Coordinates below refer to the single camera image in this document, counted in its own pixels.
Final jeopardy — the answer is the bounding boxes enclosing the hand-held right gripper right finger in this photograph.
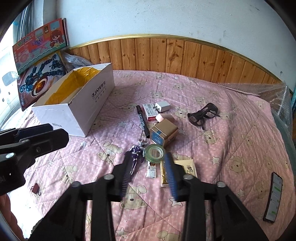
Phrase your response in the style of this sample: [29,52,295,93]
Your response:
[165,152,269,241]

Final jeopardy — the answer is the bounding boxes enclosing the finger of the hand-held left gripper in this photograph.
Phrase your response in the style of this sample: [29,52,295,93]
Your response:
[0,128,70,172]
[0,123,53,148]

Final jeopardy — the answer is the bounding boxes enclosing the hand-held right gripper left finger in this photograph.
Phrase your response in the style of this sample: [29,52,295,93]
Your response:
[29,153,134,241]

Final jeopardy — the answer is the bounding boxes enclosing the yellow tissue pack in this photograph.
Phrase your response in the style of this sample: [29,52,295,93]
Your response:
[172,159,197,178]

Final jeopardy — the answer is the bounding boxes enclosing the white spray bottle red print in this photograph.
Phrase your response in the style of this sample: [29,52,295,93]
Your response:
[146,161,157,179]

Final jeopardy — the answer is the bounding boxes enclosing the purple action figure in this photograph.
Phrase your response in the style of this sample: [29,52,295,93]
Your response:
[124,137,149,175]

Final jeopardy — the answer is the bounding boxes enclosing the green tape roll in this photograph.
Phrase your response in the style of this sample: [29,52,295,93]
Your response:
[144,144,167,163]

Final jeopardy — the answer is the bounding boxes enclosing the gold square tin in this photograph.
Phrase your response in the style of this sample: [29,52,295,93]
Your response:
[150,120,178,149]

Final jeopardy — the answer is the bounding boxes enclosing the white cardboard box yellow lining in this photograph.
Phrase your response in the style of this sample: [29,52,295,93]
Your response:
[31,63,115,137]

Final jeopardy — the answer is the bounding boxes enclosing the gold foil packet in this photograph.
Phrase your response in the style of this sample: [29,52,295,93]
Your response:
[160,161,171,188]

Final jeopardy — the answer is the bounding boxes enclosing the black binder clip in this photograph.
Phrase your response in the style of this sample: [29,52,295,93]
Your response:
[30,183,45,196]

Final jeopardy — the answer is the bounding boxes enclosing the dark robot toy box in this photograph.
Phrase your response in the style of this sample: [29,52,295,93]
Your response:
[17,51,67,111]

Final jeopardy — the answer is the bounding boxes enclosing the black marker pen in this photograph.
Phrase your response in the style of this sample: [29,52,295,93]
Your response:
[136,105,150,139]

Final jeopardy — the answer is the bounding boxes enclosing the black glasses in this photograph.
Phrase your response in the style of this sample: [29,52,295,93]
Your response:
[187,103,220,130]

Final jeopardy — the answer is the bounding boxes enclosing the pink bear printed blanket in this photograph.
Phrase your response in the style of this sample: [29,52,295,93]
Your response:
[0,70,293,241]

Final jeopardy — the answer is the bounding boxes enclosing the small red white box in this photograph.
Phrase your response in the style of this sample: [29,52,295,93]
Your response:
[142,103,158,121]

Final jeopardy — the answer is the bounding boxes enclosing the white charger plug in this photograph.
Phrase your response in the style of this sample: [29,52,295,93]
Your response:
[154,101,171,114]

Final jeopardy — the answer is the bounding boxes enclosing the clear bubble wrap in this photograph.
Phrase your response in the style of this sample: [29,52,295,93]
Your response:
[217,81,296,149]
[60,50,93,72]

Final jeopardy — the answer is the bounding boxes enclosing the colourful cartoon toy box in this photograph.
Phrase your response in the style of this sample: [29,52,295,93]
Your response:
[12,18,70,75]

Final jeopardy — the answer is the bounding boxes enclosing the black smartphone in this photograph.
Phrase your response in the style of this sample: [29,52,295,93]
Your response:
[263,172,284,224]

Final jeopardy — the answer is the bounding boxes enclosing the wooden headboard panel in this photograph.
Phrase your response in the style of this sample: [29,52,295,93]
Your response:
[67,34,285,87]

